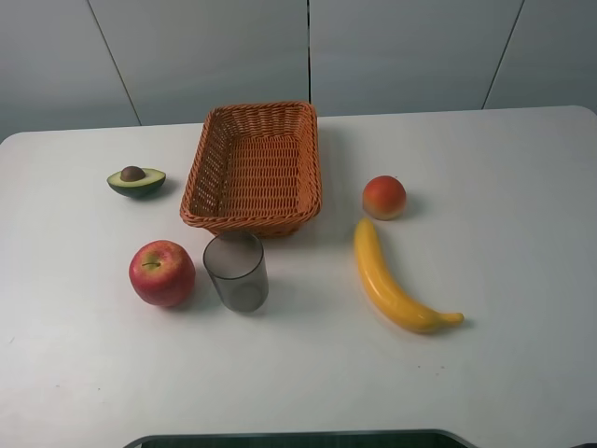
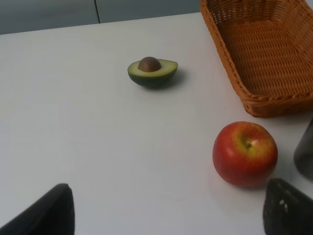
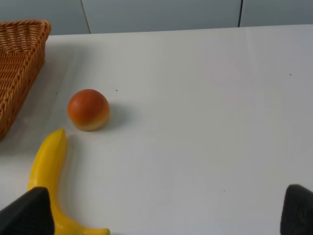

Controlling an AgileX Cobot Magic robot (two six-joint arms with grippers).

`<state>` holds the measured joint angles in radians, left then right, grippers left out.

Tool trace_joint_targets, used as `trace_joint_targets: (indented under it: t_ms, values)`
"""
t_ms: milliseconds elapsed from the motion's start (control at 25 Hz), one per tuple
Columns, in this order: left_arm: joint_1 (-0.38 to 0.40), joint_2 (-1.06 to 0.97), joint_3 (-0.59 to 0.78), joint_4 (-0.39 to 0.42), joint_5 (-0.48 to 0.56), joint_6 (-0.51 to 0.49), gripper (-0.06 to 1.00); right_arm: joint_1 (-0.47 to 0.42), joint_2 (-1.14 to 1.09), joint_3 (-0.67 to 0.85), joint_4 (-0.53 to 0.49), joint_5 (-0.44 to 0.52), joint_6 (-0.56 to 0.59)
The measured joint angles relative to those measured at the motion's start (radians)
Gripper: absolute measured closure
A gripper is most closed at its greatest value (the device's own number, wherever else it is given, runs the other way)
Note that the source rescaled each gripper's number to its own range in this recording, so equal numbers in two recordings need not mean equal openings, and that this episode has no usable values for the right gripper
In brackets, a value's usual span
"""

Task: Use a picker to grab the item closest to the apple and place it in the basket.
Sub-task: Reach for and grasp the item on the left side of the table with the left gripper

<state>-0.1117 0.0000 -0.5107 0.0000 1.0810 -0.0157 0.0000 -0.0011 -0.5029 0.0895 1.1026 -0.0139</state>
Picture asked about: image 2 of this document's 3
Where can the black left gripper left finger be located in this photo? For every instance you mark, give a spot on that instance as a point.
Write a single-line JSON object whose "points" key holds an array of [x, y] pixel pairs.
{"points": [[52, 214]]}

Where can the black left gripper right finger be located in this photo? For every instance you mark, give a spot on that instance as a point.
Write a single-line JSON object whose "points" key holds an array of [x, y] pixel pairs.
{"points": [[286, 210]]}

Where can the dark translucent cup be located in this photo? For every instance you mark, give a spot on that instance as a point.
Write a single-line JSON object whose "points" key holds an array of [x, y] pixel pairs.
{"points": [[303, 155]]}

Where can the orange wicker basket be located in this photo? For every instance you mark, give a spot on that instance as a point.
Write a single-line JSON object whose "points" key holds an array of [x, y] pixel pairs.
{"points": [[266, 48]]}

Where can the red yellow apple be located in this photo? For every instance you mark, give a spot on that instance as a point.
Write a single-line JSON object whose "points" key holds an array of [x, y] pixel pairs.
{"points": [[244, 154]]}

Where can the halved avocado with pit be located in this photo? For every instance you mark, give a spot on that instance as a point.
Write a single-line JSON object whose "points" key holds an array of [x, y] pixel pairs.
{"points": [[151, 72]]}

